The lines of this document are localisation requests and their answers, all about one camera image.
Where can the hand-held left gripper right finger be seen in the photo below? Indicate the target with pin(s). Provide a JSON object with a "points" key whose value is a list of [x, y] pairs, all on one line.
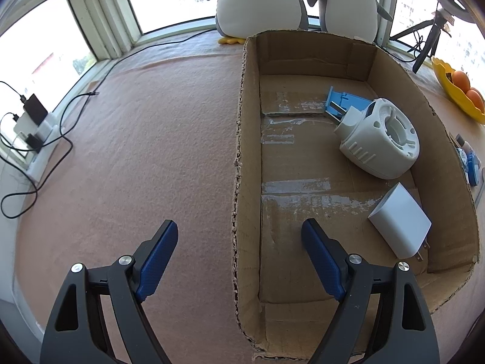
{"points": [[322, 258]]}

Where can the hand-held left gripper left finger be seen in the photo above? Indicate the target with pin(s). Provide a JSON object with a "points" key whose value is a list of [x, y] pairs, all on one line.
{"points": [[157, 261]]}

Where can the white power adapter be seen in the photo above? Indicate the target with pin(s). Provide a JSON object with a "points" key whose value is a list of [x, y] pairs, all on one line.
{"points": [[398, 220]]}

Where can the cardboard box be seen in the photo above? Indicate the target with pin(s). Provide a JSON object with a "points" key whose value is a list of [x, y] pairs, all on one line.
{"points": [[303, 151]]}

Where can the white round plug-in device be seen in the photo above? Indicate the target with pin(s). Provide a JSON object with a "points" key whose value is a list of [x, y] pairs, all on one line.
{"points": [[363, 148]]}

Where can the blue phone stand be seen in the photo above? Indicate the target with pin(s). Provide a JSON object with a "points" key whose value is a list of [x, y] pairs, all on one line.
{"points": [[341, 102]]}

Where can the white tube with black cap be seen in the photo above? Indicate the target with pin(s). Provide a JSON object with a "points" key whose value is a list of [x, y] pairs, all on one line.
{"points": [[464, 145]]}

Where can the pink felt mat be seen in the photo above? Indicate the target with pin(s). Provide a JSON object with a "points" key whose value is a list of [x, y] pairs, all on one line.
{"points": [[151, 140]]}

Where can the white power strip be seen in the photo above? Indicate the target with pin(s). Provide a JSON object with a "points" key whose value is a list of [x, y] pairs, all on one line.
{"points": [[45, 132]]}

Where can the small black plug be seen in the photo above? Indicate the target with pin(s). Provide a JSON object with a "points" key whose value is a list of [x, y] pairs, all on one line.
{"points": [[34, 141]]}

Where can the small white charger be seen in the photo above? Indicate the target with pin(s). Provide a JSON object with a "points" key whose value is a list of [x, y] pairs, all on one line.
{"points": [[24, 123]]}

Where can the large black charger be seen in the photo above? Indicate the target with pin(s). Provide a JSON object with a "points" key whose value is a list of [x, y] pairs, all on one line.
{"points": [[35, 108]]}

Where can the yellow fruit bowl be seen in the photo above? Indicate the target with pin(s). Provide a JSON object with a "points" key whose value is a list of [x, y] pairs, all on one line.
{"points": [[454, 94]]}

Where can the pile of wrapped candies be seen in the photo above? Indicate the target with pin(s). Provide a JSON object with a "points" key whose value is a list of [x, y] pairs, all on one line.
{"points": [[449, 78]]}

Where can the black tripod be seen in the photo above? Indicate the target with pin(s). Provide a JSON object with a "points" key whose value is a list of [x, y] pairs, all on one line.
{"points": [[424, 53]]}

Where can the small penguin plush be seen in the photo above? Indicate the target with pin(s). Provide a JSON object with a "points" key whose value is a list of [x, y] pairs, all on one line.
{"points": [[348, 3]]}

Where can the large penguin plush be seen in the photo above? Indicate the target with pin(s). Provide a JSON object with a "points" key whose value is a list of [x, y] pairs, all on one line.
{"points": [[261, 0]]}

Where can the white window frame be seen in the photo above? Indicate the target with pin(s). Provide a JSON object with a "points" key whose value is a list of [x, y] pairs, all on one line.
{"points": [[110, 19]]}

